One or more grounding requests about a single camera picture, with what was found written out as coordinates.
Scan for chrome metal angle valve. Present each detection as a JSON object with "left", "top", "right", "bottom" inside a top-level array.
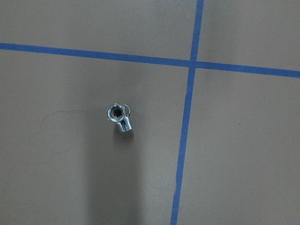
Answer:
[{"left": 107, "top": 103, "right": 133, "bottom": 133}]

